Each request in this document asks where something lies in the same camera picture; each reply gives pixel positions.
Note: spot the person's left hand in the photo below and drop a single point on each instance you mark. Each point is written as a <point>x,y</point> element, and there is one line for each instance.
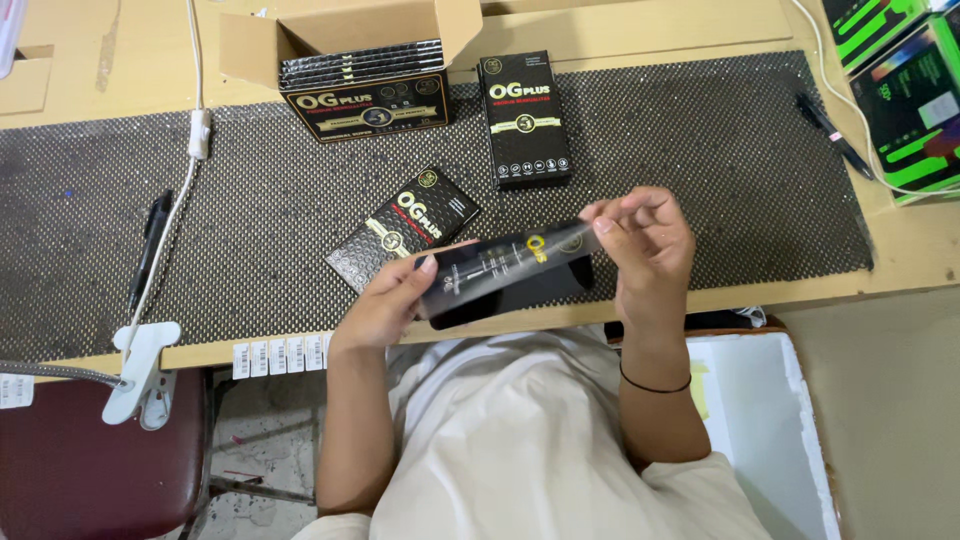
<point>379,304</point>

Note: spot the person's right hand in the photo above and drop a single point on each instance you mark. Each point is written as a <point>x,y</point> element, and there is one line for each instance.
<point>654,259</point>

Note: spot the black screen protector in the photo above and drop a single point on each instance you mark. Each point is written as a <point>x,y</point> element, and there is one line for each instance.
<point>510,274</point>

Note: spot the black gold screen protector packet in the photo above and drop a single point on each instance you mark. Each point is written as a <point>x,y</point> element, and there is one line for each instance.
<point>401,229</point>
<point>525,120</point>

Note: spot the strip of barcode labels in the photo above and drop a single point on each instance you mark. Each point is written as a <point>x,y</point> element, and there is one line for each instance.
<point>279,355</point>

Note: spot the black wrist band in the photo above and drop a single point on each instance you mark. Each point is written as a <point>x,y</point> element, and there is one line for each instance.
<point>652,388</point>

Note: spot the yellow sticky note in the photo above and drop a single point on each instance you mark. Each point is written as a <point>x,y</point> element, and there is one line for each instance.
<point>699,390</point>

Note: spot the black mesh anti-slip mat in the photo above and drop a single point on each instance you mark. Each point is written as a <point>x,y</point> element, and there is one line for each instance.
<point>247,225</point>

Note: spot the person's cream shirt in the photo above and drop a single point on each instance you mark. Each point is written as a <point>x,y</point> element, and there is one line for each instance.
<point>517,435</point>

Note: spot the open black gold display box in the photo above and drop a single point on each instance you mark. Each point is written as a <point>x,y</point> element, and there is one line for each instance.
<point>367,105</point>

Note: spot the white foam box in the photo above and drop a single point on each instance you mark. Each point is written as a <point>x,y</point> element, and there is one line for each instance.
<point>757,435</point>

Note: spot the black pen with pink band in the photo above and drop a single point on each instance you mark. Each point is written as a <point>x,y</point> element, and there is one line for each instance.
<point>832,135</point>

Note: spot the stack of black packets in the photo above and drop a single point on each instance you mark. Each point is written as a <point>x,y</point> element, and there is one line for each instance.
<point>361,61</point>

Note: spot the white clamp lamp with gooseneck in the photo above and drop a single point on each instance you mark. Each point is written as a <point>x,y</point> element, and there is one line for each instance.
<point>142,367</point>

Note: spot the green black product box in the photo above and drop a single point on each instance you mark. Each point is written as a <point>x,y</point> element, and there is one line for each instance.
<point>874,26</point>
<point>915,112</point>

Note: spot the dark red chair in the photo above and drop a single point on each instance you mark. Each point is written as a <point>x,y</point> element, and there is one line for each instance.
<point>90,457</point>

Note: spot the flat cardboard piece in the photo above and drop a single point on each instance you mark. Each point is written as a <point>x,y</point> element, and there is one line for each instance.
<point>24,84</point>

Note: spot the clear plastic container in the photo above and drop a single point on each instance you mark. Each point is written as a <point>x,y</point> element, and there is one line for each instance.
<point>10,34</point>

